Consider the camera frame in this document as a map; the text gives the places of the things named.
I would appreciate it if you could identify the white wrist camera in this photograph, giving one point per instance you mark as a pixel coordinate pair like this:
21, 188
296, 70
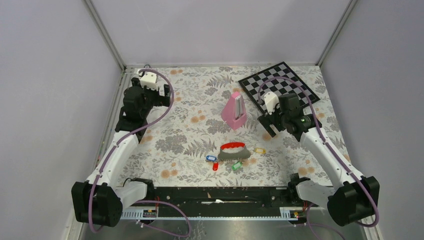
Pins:
270, 101
148, 80

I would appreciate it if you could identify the floral table mat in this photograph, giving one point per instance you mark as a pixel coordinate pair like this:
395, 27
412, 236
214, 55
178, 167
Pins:
173, 151

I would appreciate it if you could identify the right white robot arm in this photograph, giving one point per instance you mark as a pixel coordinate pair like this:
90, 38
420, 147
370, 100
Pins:
352, 196

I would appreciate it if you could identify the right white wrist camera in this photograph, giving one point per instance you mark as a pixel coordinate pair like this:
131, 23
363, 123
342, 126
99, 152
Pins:
270, 101

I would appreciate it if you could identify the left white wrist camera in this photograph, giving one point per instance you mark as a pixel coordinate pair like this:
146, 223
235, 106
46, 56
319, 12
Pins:
148, 80

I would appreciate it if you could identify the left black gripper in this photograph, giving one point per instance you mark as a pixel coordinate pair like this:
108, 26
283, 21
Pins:
162, 100

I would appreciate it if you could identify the blue tag key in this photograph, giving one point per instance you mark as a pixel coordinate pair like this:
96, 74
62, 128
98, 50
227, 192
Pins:
211, 158

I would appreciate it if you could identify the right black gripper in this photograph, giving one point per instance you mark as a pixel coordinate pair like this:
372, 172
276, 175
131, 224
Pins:
266, 120

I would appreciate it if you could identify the pink transparent box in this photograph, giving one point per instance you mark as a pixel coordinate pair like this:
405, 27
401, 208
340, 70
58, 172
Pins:
234, 113

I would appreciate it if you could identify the red tag key bunch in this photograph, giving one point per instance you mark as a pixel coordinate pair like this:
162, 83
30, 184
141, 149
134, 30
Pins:
233, 151

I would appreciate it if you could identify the black white checkerboard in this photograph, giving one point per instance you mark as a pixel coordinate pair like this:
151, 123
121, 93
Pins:
251, 84

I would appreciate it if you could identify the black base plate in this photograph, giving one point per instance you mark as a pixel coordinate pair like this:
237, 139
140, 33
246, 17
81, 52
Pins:
184, 198

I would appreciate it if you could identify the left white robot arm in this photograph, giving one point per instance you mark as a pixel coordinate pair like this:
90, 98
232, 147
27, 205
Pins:
99, 200

